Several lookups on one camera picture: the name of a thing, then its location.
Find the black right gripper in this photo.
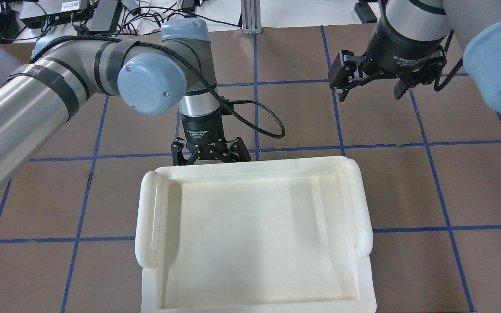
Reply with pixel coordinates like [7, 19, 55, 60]
[328, 17, 447, 102]

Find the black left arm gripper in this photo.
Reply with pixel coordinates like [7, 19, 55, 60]
[180, 108, 225, 161]

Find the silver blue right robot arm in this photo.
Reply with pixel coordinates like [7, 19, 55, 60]
[364, 0, 501, 113]

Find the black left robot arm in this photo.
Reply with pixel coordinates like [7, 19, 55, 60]
[0, 18, 286, 189]

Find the black power adapter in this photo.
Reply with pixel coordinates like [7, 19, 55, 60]
[354, 0, 377, 24]

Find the cream plastic tray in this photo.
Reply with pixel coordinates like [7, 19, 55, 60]
[134, 155, 377, 313]

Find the brown paper table mat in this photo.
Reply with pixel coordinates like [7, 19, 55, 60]
[0, 24, 501, 313]

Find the aluminium frame post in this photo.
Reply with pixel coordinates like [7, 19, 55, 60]
[240, 0, 263, 34]

